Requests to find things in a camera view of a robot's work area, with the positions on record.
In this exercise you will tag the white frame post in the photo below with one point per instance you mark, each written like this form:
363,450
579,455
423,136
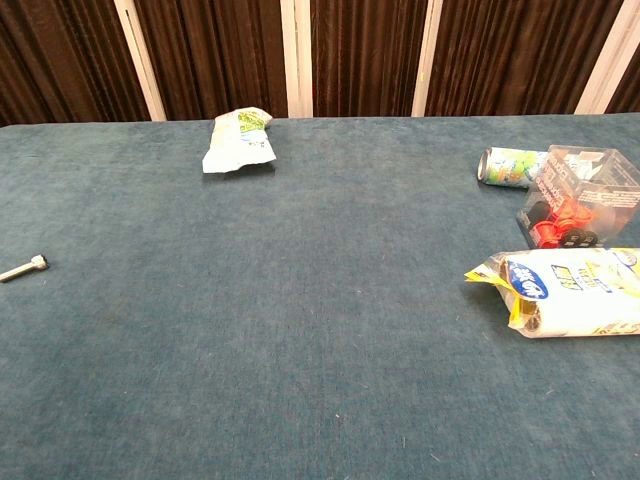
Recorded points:
141,60
606,62
427,57
296,57

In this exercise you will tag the white yellow roll package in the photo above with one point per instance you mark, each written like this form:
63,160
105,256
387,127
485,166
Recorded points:
575,295

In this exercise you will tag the blue table cloth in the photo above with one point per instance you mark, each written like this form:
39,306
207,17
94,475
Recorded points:
280,310

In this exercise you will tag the crumpled white green snack bag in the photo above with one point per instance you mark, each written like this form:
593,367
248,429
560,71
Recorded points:
239,144

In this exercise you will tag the dark brown curtain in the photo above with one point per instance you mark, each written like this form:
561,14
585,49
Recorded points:
365,55

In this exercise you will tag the clear plastic box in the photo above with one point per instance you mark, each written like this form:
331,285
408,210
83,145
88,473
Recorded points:
580,200

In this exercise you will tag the small metal bolt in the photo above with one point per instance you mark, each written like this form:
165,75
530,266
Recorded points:
22,269

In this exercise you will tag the green white drink can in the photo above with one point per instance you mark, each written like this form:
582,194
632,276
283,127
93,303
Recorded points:
506,167

